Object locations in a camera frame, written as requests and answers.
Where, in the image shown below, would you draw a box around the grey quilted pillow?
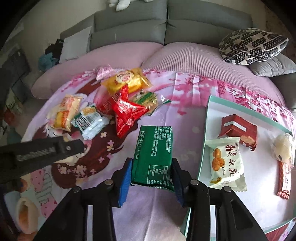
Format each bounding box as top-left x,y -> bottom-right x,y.
248,54 -> 296,77

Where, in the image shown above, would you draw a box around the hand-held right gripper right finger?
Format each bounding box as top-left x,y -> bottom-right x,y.
171,158 -> 266,241

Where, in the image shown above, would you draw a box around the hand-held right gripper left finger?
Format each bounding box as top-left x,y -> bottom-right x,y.
35,158 -> 133,241

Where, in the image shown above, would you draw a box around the orange yellow snack packet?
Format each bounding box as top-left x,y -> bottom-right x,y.
47,94 -> 83,132

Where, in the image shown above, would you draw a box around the teal cloth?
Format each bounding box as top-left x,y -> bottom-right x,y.
38,53 -> 59,71

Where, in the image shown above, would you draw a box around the grey green sofa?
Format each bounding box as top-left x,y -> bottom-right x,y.
60,0 -> 296,107

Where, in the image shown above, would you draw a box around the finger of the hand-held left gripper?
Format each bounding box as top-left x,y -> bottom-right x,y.
58,137 -> 85,161

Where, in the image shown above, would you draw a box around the dark grey storage box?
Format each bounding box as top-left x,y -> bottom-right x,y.
5,50 -> 31,93

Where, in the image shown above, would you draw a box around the light grey pillow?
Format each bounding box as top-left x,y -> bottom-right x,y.
59,26 -> 92,64

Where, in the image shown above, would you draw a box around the teal shallow cardboard box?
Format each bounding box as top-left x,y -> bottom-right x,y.
180,95 -> 296,235

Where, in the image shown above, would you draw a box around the red snack box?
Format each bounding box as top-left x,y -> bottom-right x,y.
218,115 -> 258,151

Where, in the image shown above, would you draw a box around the small pink snack packet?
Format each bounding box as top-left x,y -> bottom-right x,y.
94,65 -> 114,81

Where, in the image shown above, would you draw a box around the white chestnut print snack packet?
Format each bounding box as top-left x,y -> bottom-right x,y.
205,137 -> 248,192

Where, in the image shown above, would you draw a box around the red snack bar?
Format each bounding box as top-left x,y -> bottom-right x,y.
276,160 -> 292,200

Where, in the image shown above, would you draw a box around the green white striped snack packet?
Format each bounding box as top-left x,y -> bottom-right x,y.
71,103 -> 110,139

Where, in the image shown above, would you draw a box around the round pastry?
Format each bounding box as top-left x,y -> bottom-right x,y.
270,133 -> 295,167

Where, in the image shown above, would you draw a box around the red triangular snack packet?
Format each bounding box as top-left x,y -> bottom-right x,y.
112,85 -> 149,139

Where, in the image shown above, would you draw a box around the grey white plush toy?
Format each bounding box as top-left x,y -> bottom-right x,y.
107,0 -> 153,11

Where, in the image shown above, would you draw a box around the clear green white snack packet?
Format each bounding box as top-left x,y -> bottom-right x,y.
129,90 -> 171,115

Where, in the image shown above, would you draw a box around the dark clothes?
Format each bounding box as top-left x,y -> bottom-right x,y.
45,39 -> 64,59

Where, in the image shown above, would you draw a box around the black white patterned pillow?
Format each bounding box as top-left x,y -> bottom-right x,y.
218,28 -> 289,66

